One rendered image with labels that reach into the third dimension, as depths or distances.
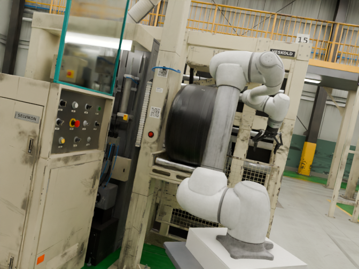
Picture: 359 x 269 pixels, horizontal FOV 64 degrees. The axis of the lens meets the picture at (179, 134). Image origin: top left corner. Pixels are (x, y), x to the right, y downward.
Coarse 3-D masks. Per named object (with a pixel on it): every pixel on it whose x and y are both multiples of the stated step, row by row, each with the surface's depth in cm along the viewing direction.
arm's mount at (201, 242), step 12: (192, 228) 130; (204, 228) 132; (216, 228) 135; (192, 240) 126; (204, 240) 119; (216, 240) 121; (192, 252) 124; (204, 252) 116; (216, 252) 110; (228, 252) 111; (276, 252) 118; (288, 252) 121; (204, 264) 114; (216, 264) 107; (228, 264) 102; (240, 264) 103; (252, 264) 105; (264, 264) 106; (276, 264) 108; (288, 264) 109; (300, 264) 111
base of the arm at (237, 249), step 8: (224, 240) 117; (232, 240) 112; (232, 248) 111; (240, 248) 110; (248, 248) 109; (256, 248) 110; (264, 248) 115; (272, 248) 119; (232, 256) 107; (240, 256) 107; (248, 256) 108; (256, 256) 109; (264, 256) 110; (272, 256) 111
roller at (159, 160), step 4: (156, 160) 194; (160, 160) 193; (164, 160) 193; (168, 160) 193; (164, 164) 193; (168, 164) 192; (172, 164) 191; (176, 164) 190; (180, 164) 190; (184, 164) 190; (188, 164) 190; (176, 168) 191; (180, 168) 190; (184, 168) 189; (188, 168) 188; (192, 168) 187; (196, 168) 187
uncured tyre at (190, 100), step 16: (176, 96) 185; (192, 96) 181; (208, 96) 180; (176, 112) 177; (192, 112) 175; (208, 112) 174; (176, 128) 177; (192, 128) 174; (208, 128) 174; (176, 144) 180; (192, 144) 176; (176, 160) 191; (192, 160) 184
